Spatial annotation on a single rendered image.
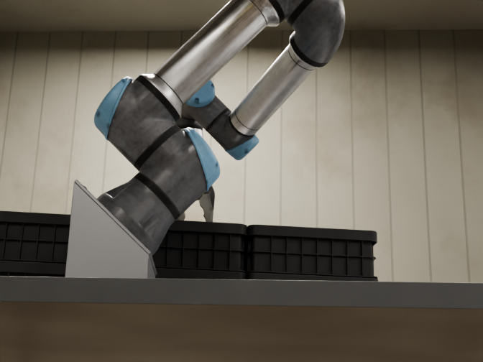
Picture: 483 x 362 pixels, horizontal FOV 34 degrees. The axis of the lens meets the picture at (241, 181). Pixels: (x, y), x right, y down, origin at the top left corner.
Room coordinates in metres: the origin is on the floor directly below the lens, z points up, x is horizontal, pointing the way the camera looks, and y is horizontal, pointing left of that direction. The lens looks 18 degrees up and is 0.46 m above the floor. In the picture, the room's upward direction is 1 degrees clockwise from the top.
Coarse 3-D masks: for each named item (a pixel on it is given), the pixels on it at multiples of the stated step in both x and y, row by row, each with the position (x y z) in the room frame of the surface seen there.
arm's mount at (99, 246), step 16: (80, 192) 1.39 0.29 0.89; (80, 208) 1.39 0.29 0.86; (96, 208) 1.39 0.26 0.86; (80, 224) 1.39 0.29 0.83; (96, 224) 1.39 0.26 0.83; (112, 224) 1.39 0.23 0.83; (80, 240) 1.39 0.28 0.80; (96, 240) 1.39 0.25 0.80; (112, 240) 1.39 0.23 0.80; (128, 240) 1.39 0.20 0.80; (80, 256) 1.39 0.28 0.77; (96, 256) 1.39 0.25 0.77; (112, 256) 1.39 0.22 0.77; (128, 256) 1.39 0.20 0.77; (144, 256) 1.39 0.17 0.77; (80, 272) 1.39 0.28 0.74; (96, 272) 1.39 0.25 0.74; (112, 272) 1.39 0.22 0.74; (128, 272) 1.39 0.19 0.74; (144, 272) 1.39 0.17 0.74
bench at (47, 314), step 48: (0, 288) 1.24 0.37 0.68; (48, 288) 1.23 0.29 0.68; (96, 288) 1.23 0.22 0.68; (144, 288) 1.22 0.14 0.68; (192, 288) 1.22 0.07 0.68; (240, 288) 1.21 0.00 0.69; (288, 288) 1.21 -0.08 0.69; (336, 288) 1.20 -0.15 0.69; (384, 288) 1.20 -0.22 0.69; (432, 288) 1.19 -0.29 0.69; (480, 288) 1.19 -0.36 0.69; (0, 336) 1.68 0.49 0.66; (48, 336) 1.66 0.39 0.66; (96, 336) 1.64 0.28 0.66; (144, 336) 1.62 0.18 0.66; (192, 336) 1.60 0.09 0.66; (240, 336) 1.58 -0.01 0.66; (288, 336) 1.56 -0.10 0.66; (336, 336) 1.54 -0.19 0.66; (384, 336) 1.53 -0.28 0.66; (432, 336) 1.51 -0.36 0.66; (480, 336) 1.49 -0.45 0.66
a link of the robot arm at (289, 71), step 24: (336, 0) 1.39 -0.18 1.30; (312, 24) 1.41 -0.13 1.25; (336, 24) 1.41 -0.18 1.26; (288, 48) 1.50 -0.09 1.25; (312, 48) 1.45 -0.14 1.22; (336, 48) 1.47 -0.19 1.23; (288, 72) 1.53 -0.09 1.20; (312, 72) 1.54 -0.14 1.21; (264, 96) 1.60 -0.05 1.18; (288, 96) 1.60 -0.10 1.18; (216, 120) 1.72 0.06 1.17; (240, 120) 1.67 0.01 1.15; (264, 120) 1.67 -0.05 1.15; (240, 144) 1.73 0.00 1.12
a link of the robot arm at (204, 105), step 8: (208, 80) 1.69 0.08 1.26; (208, 88) 1.69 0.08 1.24; (192, 96) 1.68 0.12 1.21; (200, 96) 1.68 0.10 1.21; (208, 96) 1.69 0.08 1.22; (216, 96) 1.73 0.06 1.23; (184, 104) 1.72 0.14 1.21; (192, 104) 1.70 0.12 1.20; (200, 104) 1.69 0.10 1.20; (208, 104) 1.71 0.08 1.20; (216, 104) 1.71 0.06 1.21; (224, 104) 1.73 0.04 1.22; (184, 112) 1.75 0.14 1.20; (192, 112) 1.73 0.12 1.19; (200, 112) 1.72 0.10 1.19; (208, 112) 1.71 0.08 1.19; (216, 112) 1.71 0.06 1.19; (192, 120) 1.79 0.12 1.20; (200, 120) 1.73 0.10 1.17; (208, 120) 1.72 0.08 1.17
